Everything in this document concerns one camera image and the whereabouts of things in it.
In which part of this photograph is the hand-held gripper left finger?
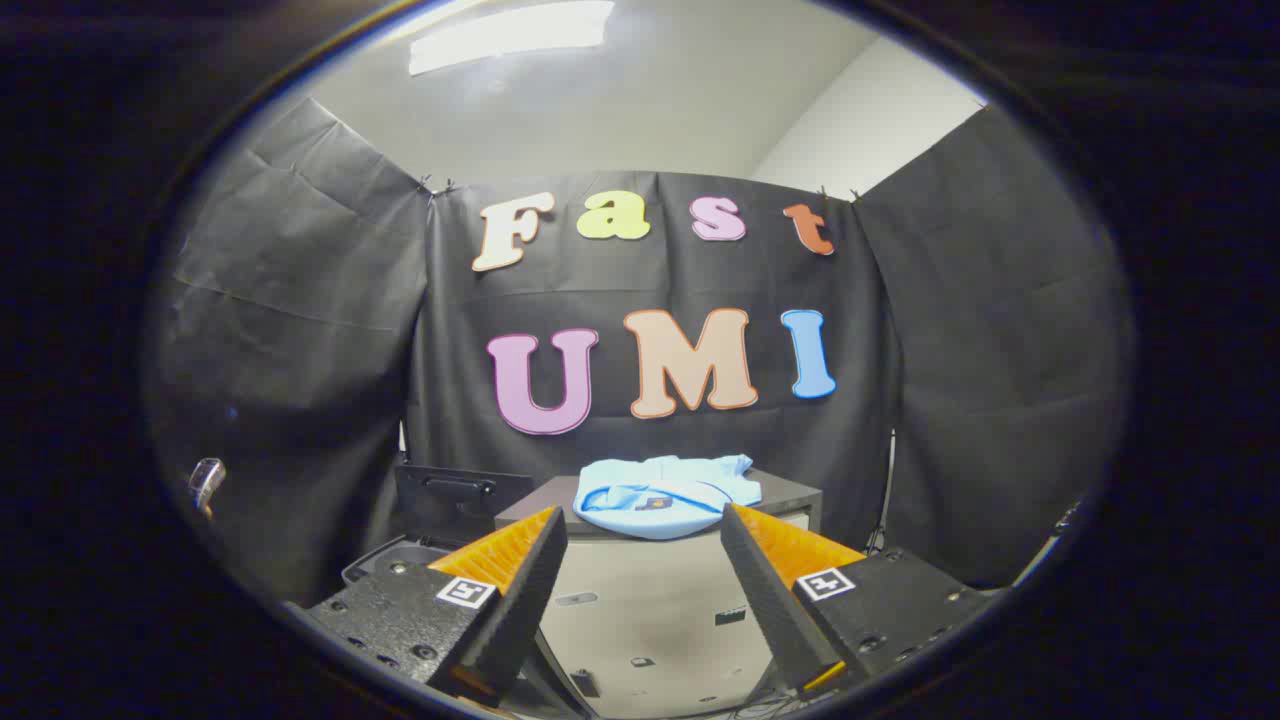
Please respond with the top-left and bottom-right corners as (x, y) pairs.
(283, 505), (569, 709)

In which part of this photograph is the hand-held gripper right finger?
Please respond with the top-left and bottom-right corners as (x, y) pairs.
(720, 503), (1001, 701)

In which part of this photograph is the light blue shirt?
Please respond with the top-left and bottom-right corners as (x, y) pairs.
(572, 455), (763, 541)

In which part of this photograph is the black backdrop cloth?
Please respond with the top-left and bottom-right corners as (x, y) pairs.
(145, 95), (1136, 606)

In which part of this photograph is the small clear plastic object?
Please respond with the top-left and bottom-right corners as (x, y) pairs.
(188, 457), (228, 517)

